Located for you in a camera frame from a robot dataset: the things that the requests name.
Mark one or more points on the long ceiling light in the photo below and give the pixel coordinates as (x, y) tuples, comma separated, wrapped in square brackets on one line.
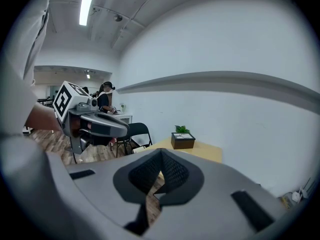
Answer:
[(87, 4)]

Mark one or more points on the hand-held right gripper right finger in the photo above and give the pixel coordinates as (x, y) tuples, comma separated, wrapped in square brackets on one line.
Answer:
[(200, 209)]

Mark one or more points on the black folding chair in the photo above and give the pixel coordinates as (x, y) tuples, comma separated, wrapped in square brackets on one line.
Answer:
[(140, 131)]

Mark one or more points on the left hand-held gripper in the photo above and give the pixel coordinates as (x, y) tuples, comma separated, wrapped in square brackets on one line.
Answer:
[(63, 100)]

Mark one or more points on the person's left forearm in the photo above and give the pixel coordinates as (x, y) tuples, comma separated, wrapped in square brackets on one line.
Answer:
[(42, 117)]

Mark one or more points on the green plant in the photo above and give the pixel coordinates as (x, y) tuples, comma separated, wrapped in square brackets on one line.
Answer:
[(182, 129)]

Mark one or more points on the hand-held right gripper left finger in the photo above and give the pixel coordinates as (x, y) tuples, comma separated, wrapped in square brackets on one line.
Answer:
[(100, 184)]

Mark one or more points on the light wooden table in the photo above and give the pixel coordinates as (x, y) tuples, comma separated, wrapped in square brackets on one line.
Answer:
[(207, 154)]

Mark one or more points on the white router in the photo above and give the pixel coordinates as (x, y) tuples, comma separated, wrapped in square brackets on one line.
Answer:
[(303, 191)]

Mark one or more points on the round ceiling fixture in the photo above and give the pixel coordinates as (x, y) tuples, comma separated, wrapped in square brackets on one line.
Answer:
[(117, 18)]

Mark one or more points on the white desk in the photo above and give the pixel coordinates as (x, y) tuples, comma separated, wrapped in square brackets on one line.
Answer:
[(125, 116)]

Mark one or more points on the dark brown box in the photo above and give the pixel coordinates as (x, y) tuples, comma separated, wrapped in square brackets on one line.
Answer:
[(182, 141)]

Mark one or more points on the small potted plant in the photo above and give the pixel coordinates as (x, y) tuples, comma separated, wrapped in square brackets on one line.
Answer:
[(122, 107)]

